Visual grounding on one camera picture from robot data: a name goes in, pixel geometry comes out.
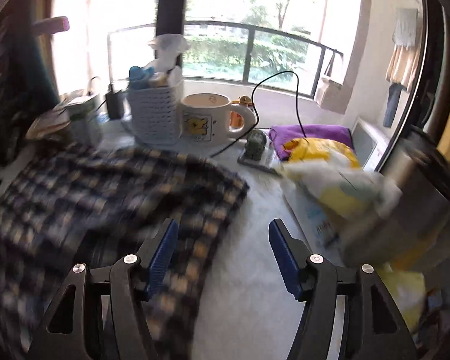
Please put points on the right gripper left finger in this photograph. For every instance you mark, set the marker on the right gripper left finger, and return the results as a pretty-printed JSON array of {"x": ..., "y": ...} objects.
[{"x": 72, "y": 327}]

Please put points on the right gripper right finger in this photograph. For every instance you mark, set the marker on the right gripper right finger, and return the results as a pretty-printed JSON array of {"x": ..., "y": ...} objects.
[{"x": 373, "y": 325}]

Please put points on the blue plaid pants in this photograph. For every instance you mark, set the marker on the blue plaid pants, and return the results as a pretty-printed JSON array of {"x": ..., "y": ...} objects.
[{"x": 73, "y": 204}]

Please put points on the yellow white plastic bag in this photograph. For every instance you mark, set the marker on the yellow white plastic bag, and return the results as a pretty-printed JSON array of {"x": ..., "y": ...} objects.
[{"x": 330, "y": 171}]

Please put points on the milk carton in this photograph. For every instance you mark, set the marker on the milk carton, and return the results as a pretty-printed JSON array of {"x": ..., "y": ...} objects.
[{"x": 84, "y": 125}]

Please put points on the green frog figurine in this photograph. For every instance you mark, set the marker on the green frog figurine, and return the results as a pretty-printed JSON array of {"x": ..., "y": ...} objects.
[{"x": 255, "y": 145}]

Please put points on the purple cloth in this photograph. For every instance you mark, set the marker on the purple cloth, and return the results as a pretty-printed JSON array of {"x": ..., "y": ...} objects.
[{"x": 281, "y": 134}]

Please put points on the white perforated basket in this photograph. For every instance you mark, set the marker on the white perforated basket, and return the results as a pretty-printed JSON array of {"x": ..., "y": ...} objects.
[{"x": 155, "y": 114}]

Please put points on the black charger adapter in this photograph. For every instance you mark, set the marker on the black charger adapter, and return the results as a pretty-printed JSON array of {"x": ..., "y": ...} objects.
[{"x": 114, "y": 103}]

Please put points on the white cartoon mug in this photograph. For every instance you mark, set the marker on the white cartoon mug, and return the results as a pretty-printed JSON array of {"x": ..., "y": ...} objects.
[{"x": 206, "y": 118}]

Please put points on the hanging beige clothes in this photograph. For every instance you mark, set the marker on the hanging beige clothes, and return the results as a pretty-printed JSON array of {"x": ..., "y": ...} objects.
[{"x": 403, "y": 64}]

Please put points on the white crumpled tissue bag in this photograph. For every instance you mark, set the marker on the white crumpled tissue bag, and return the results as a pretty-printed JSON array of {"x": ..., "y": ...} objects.
[{"x": 168, "y": 47}]

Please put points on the balcony railing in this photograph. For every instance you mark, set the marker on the balcony railing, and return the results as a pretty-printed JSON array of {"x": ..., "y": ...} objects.
[{"x": 245, "y": 54}]

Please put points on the desk lamp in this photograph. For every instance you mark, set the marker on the desk lamp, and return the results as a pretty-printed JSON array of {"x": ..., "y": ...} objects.
[{"x": 50, "y": 26}]

